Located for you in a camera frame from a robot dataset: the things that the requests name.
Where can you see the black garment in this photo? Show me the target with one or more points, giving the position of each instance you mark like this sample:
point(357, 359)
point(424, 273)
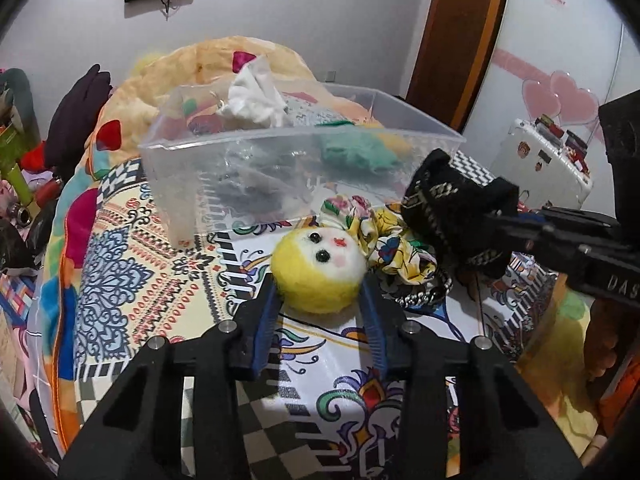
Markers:
point(80, 110)

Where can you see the dark grey cloth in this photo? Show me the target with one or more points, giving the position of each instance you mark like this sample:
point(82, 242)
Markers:
point(260, 185)

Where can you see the white suitcase with stickers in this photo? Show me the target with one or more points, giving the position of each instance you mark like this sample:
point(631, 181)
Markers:
point(525, 160)

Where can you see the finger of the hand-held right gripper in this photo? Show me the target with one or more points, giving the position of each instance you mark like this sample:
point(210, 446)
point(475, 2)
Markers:
point(580, 224)
point(530, 240)

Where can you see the yellow fleece blanket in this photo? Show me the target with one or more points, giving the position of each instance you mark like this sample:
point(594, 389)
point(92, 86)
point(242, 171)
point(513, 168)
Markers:
point(200, 60)

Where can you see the brown wooden door frame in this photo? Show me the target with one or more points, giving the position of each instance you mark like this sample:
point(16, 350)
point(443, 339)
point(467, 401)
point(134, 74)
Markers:
point(460, 35)

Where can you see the pink heart wall sticker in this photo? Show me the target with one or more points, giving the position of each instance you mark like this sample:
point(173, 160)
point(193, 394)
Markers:
point(580, 102)
point(540, 97)

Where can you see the clear plastic storage box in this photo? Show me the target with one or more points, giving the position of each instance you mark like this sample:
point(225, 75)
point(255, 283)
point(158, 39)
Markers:
point(200, 185)

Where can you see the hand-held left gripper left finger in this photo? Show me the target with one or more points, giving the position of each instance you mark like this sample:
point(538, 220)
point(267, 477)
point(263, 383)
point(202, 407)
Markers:
point(265, 322)

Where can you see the yellow felt doll head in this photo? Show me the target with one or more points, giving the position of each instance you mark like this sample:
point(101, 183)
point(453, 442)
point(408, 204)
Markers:
point(310, 280)

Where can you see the white cloth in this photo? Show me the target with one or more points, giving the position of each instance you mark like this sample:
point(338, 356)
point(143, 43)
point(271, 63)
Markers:
point(255, 95)

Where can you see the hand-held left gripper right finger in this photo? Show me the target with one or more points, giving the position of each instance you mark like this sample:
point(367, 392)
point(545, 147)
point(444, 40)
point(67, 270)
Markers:
point(372, 332)

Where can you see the floral fabric scrunchie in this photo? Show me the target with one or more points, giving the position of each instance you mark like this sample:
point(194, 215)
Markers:
point(395, 255)

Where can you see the green cloth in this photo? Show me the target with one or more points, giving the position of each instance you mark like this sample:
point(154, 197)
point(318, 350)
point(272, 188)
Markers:
point(355, 152)

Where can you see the patterned printed bedspread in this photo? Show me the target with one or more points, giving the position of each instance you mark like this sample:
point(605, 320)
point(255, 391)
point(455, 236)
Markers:
point(150, 270)

